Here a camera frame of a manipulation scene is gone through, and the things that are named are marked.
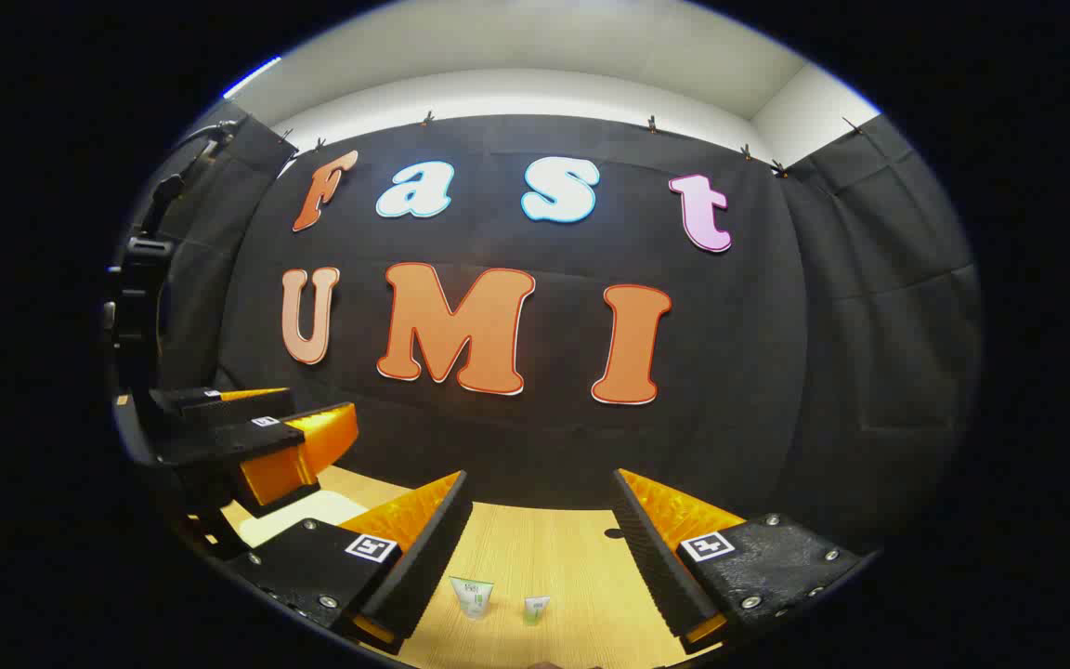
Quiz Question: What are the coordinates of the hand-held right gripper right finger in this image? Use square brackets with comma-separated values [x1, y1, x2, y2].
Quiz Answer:
[611, 467, 870, 656]

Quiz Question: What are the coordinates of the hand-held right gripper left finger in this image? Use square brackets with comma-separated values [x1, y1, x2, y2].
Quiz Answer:
[224, 469, 474, 656]

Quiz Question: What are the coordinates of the large white green cream tube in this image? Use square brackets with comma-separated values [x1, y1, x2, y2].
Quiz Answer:
[449, 576, 496, 621]

